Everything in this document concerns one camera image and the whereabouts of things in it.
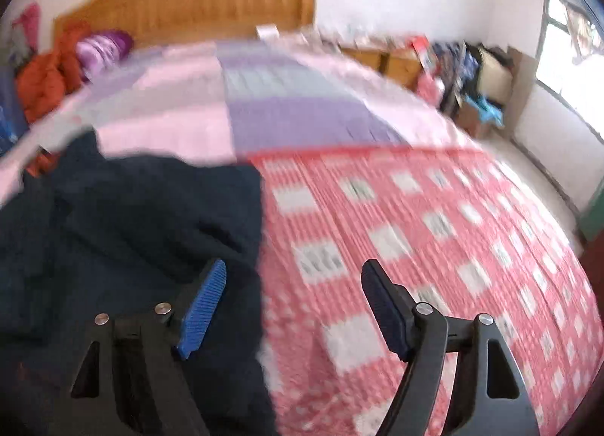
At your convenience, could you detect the blue shopping bag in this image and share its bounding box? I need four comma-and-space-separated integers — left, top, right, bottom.
0, 68, 29, 154

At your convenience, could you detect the purple striped pillow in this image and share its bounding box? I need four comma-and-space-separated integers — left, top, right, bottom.
75, 29, 135, 80

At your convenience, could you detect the window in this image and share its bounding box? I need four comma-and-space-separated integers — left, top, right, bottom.
535, 0, 604, 144

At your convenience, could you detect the wooden drawer cabinet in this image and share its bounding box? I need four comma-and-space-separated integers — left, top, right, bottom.
340, 40, 425, 88

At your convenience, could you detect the pink cloth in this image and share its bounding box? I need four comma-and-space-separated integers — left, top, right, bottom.
12, 2, 41, 54

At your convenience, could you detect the large cardboard box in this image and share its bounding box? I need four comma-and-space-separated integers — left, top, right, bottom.
476, 44, 524, 106

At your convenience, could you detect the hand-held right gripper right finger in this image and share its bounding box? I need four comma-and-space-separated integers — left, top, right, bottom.
360, 258, 542, 436

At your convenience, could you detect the bed with patchwork quilt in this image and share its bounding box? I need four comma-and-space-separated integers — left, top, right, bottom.
0, 35, 487, 210

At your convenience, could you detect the pink plastic bag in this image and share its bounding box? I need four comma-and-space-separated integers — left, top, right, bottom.
415, 72, 447, 106

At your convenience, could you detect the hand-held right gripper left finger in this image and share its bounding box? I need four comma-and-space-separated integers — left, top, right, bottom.
70, 258, 228, 436

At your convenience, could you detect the red checked mat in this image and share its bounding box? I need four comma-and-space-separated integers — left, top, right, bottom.
248, 146, 595, 436

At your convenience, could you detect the red box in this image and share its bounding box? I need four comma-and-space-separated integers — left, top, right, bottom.
413, 37, 435, 69

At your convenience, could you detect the dark navy padded jacket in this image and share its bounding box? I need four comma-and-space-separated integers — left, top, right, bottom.
0, 129, 279, 436

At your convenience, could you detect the small cardboard box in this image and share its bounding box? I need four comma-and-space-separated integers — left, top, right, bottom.
453, 101, 496, 139

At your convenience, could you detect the orange-red padded clothing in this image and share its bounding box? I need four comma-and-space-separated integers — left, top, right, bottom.
16, 21, 92, 123

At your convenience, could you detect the pile of mixed clothes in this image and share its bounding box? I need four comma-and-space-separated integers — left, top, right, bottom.
429, 40, 487, 102

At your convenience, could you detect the cyan plastic item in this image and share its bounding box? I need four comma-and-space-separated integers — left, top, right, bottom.
465, 94, 505, 128

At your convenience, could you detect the green panel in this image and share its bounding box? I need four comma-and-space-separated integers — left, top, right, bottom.
578, 202, 604, 245

